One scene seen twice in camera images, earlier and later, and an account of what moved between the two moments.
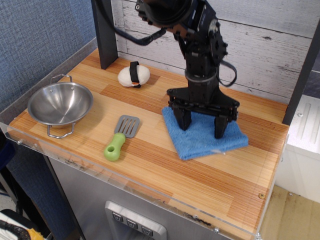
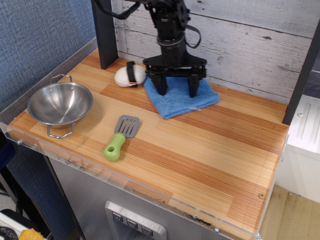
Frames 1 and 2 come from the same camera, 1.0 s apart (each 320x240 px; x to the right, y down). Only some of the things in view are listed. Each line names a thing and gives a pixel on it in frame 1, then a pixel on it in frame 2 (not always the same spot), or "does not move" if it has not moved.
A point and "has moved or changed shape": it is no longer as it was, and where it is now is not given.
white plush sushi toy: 133,75 has moved or changed shape
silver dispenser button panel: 123,223 does not move
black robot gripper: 204,96 → 174,62
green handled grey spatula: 128,126 does not move
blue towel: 200,138 has moved or changed shape
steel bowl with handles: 59,105 does not move
